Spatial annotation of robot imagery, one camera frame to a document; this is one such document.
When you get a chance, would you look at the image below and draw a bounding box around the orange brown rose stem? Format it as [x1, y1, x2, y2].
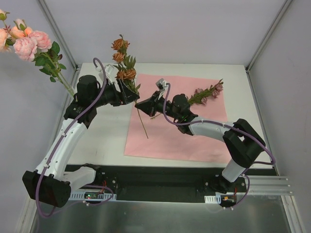
[111, 34, 149, 139]

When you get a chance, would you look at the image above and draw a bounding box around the mauve rose stem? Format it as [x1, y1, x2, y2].
[150, 78, 224, 120]

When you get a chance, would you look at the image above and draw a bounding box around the pink wrapping paper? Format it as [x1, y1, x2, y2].
[123, 73, 229, 164]

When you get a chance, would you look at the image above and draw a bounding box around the light pink rose stem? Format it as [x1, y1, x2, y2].
[48, 41, 72, 88]

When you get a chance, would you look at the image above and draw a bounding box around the pink carnation stem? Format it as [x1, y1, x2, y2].
[13, 30, 75, 97]

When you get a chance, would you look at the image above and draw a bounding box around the peach rose stem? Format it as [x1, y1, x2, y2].
[0, 8, 75, 97]

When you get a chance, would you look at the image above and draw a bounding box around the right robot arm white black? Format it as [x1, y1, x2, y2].
[135, 91, 265, 194]

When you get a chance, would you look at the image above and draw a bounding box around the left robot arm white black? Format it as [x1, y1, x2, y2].
[22, 75, 139, 208]

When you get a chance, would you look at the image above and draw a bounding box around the clear glass vase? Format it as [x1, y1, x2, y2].
[65, 85, 75, 97]

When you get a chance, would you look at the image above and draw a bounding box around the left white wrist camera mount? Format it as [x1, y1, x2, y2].
[95, 64, 115, 83]

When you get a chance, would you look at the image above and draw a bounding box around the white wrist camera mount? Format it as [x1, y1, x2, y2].
[95, 64, 115, 83]
[156, 78, 169, 92]

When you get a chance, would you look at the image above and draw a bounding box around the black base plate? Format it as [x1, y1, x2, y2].
[68, 163, 279, 204]

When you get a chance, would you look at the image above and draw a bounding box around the right white cable duct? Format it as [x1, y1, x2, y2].
[204, 195, 221, 204]

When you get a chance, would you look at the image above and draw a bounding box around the white cable duct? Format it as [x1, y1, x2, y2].
[69, 191, 117, 201]
[204, 195, 221, 204]

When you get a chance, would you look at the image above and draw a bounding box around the left aluminium corner post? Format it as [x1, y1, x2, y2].
[36, 0, 80, 71]

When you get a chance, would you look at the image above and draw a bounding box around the aluminium corner post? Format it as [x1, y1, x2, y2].
[244, 0, 294, 73]
[36, 0, 80, 71]

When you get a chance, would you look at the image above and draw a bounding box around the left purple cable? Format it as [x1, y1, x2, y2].
[35, 57, 115, 218]

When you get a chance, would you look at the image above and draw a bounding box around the left white cable duct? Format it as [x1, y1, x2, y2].
[69, 191, 117, 201]

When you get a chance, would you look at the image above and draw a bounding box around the aluminium front rail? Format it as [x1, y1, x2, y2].
[30, 174, 292, 195]

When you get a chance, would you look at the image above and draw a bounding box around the right aluminium corner post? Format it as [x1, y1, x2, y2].
[244, 0, 294, 73]

